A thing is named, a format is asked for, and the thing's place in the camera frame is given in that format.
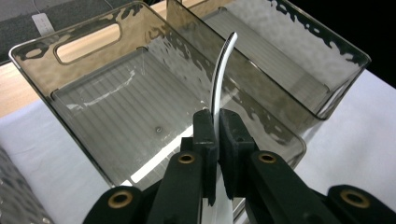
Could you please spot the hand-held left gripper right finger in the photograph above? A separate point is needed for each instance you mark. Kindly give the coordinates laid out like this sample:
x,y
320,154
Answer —
x,y
235,140

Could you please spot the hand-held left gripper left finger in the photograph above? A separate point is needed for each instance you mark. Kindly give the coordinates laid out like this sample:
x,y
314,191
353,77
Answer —
x,y
207,137

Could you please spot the smoky clear plastic bin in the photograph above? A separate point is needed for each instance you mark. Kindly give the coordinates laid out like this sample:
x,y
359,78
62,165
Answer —
x,y
124,118
15,193
280,62

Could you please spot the white table mat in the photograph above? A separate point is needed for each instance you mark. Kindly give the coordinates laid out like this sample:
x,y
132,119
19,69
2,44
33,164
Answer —
x,y
358,140

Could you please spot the white power strip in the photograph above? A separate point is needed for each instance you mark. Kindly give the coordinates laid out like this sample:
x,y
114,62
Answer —
x,y
43,24

